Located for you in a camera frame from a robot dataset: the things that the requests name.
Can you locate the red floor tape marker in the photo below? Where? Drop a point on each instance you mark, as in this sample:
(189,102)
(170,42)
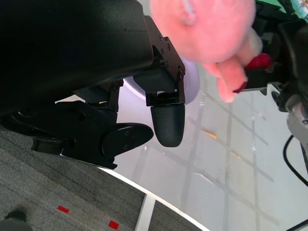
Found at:
(63,209)
(113,224)

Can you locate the white table leg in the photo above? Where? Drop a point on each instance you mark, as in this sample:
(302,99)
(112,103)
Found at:
(145,211)

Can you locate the white round plate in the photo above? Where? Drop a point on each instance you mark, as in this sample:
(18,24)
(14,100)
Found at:
(192,81)

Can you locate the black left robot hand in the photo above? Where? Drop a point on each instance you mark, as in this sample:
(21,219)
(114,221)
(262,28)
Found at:
(72,60)

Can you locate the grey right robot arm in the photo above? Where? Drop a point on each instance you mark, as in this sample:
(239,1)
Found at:
(298,120)

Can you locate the green cloth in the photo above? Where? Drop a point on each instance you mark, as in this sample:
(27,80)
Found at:
(267,2)

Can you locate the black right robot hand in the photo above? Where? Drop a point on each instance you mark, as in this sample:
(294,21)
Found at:
(291,60)

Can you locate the pink plush doll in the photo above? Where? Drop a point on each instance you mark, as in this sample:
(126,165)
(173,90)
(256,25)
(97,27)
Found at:
(204,31)

